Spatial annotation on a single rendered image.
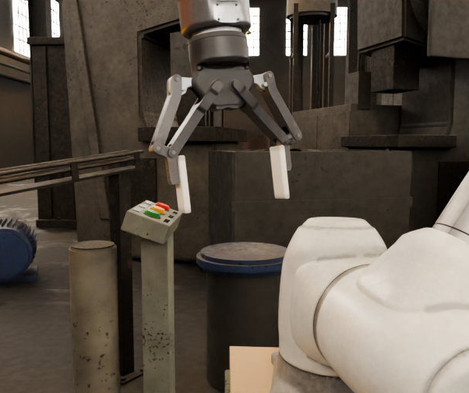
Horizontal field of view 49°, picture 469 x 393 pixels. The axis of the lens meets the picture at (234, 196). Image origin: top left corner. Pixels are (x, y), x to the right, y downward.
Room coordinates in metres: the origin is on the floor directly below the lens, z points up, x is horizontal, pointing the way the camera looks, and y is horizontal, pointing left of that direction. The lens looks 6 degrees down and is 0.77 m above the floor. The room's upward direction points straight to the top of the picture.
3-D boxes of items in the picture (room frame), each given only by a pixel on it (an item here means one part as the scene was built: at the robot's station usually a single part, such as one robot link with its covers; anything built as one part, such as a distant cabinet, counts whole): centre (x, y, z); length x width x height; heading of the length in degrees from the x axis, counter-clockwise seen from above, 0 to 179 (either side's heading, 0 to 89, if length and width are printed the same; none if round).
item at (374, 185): (3.08, -0.39, 0.39); 1.03 x 0.83 x 0.77; 104
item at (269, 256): (1.64, -0.04, 0.22); 0.32 x 0.32 x 0.43
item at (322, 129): (4.72, -0.98, 0.55); 1.10 x 0.53 x 1.10; 19
